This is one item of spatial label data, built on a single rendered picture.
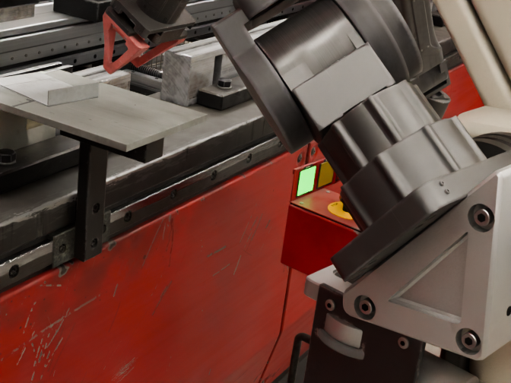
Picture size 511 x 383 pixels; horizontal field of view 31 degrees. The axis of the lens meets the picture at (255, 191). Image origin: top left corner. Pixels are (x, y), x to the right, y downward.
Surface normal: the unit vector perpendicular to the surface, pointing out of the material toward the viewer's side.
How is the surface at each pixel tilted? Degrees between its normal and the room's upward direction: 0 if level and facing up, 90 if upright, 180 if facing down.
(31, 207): 0
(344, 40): 64
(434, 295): 90
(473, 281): 90
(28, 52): 90
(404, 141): 56
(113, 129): 0
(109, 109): 0
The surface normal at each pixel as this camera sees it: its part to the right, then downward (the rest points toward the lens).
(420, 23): 0.46, 0.66
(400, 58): 0.33, 0.52
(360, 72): -0.12, -0.20
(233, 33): 0.01, 0.01
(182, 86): -0.50, 0.27
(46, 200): 0.12, -0.92
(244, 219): 0.86, 0.29
